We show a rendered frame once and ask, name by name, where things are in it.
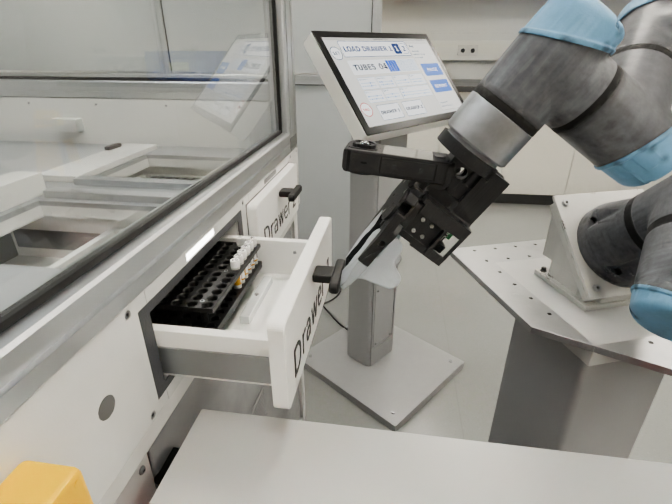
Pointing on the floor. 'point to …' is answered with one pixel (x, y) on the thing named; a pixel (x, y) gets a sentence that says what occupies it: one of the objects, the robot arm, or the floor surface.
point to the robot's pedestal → (571, 380)
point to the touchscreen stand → (379, 333)
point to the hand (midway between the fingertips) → (345, 268)
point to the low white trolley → (388, 468)
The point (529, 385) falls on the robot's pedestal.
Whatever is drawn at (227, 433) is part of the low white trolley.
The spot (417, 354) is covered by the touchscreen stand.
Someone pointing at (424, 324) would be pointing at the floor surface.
